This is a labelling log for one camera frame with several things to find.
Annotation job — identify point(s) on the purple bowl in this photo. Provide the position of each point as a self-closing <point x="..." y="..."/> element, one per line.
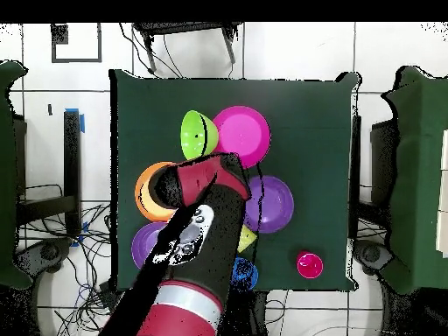
<point x="273" y="206"/>
<point x="145" y="241"/>

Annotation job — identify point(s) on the pink bowl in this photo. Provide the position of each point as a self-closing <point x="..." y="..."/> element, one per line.
<point x="243" y="134"/>

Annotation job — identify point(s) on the green bowl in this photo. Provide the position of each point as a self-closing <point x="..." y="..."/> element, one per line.
<point x="192" y="136"/>

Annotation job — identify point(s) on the large orange bowl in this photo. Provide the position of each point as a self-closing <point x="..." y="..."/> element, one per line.
<point x="143" y="199"/>

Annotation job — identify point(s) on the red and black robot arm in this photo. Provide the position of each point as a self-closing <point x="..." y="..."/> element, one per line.
<point x="210" y="245"/>

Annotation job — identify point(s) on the yellow cup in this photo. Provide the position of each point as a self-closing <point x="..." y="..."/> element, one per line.
<point x="246" y="239"/>

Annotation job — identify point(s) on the blue bowl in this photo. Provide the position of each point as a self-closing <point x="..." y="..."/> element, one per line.
<point x="246" y="274"/>

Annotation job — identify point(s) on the dark green table cloth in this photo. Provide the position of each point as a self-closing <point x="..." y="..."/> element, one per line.
<point x="297" y="112"/>

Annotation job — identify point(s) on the red cup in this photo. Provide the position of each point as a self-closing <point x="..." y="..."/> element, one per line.
<point x="309" y="265"/>

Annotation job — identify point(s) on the black metal stand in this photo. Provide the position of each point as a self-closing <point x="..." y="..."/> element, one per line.
<point x="182" y="28"/>

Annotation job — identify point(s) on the green cloth covered table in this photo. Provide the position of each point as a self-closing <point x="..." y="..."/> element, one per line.
<point x="7" y="175"/>
<point x="416" y="192"/>

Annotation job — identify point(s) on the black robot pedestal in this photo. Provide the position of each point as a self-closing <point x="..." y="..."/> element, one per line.
<point x="245" y="315"/>

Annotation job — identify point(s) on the black metal table frame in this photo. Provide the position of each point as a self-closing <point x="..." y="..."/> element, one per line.
<point x="71" y="157"/>

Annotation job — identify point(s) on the black square floor frame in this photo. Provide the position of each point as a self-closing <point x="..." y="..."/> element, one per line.
<point x="59" y="35"/>

